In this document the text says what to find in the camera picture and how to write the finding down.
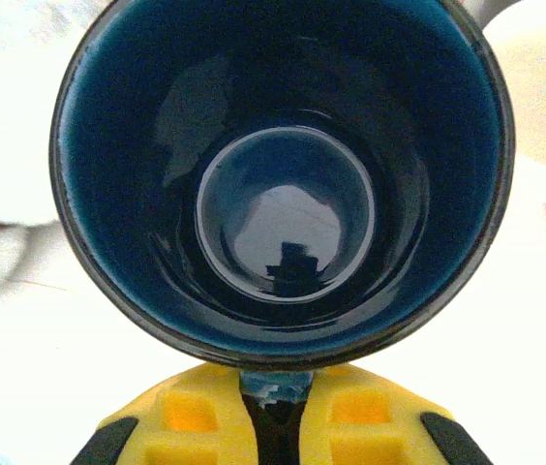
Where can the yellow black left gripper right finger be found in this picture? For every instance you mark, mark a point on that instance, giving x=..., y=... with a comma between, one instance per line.
x=319, y=436

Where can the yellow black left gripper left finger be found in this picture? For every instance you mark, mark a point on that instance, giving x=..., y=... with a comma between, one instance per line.
x=229, y=436

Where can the dark blue mug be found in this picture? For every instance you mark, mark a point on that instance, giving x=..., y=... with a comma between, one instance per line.
x=278, y=121

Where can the pale green mug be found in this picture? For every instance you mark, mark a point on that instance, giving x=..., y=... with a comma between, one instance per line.
x=539, y=87

